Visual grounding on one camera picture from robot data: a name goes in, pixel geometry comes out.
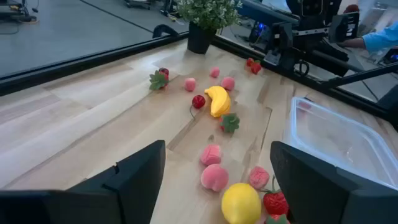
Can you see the green artificial plant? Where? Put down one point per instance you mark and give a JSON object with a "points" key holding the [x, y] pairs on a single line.
{"points": [[208, 12]]}

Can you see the red strawberry with green leaves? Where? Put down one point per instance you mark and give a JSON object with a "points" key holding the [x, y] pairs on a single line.
{"points": [[276, 219], [230, 123], [256, 68], [158, 81], [249, 61], [275, 203]]}

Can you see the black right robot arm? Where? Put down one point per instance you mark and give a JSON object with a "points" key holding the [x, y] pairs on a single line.
{"points": [[329, 53]]}

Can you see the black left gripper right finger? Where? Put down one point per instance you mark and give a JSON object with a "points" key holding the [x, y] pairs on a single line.
{"points": [[326, 199]]}

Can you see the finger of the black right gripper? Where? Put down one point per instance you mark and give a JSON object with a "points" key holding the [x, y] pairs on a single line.
{"points": [[343, 26], [281, 40]]}

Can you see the yellow lemon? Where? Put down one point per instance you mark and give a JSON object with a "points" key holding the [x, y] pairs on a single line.
{"points": [[241, 203]]}

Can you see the person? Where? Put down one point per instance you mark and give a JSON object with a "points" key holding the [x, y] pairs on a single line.
{"points": [[382, 39]]}

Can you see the black box with blue light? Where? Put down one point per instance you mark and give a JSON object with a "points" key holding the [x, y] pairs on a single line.
{"points": [[259, 31]]}

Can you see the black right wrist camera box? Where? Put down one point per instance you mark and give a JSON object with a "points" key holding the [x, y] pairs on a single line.
{"points": [[311, 7]]}

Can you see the black plant pot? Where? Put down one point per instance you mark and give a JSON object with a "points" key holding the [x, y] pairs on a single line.
{"points": [[199, 39]]}

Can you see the bright red cherry with stem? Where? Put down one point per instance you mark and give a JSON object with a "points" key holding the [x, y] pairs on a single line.
{"points": [[198, 101]]}

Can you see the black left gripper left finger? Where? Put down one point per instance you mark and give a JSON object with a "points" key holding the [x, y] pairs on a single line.
{"points": [[93, 205]]}

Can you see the pink toy raspberry front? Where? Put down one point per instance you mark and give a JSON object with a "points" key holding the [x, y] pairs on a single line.
{"points": [[259, 177]]}

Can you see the yellow banana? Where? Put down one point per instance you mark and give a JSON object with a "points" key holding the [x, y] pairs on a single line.
{"points": [[219, 101]]}

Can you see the clear plastic tupperware container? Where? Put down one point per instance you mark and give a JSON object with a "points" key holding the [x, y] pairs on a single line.
{"points": [[335, 140]]}

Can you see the black table edge frame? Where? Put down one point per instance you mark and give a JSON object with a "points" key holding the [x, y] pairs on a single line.
{"points": [[77, 66]]}

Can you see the black floor equipment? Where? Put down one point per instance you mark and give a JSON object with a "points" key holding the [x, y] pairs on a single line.
{"points": [[18, 11]]}

